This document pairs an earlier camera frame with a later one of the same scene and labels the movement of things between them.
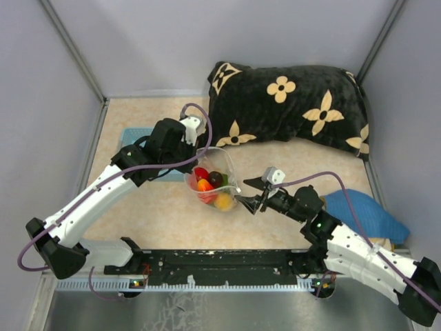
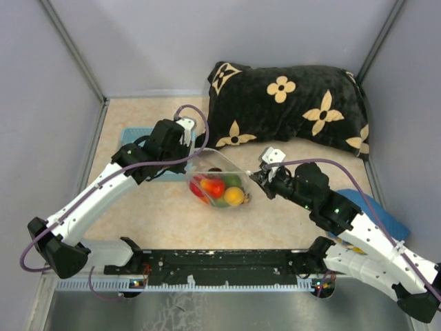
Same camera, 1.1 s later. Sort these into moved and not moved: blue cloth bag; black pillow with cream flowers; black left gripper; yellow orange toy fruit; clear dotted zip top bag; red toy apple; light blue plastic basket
Moved: red toy apple; clear dotted zip top bag; yellow orange toy fruit
Not moved: light blue plastic basket; blue cloth bag; black pillow with cream flowers; black left gripper
